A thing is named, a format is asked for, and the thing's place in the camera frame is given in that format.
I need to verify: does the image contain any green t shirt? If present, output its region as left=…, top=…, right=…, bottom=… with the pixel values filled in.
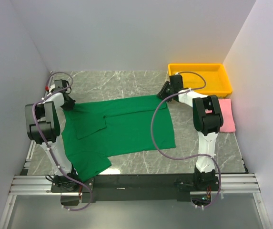
left=62, top=95, right=176, bottom=182

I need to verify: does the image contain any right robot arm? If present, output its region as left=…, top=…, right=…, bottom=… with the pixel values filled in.
left=151, top=72, right=223, bottom=177

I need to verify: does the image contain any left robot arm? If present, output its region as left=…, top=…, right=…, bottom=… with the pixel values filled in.
left=25, top=80, right=76, bottom=177

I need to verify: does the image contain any yellow plastic tray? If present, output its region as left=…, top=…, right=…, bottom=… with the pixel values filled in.
left=168, top=63, right=233, bottom=98

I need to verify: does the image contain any folded pink t shirt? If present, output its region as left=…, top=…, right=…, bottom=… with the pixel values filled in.
left=205, top=98, right=236, bottom=133

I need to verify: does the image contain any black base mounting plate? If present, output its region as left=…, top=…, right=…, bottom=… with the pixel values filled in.
left=45, top=173, right=220, bottom=206

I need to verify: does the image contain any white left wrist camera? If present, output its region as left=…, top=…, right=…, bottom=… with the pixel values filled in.
left=45, top=84, right=55, bottom=94

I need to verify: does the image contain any left side aluminium rail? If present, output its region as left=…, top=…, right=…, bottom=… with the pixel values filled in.
left=24, top=71, right=56, bottom=169

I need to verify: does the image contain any aluminium extrusion rail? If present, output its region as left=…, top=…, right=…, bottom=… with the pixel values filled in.
left=9, top=174, right=261, bottom=196

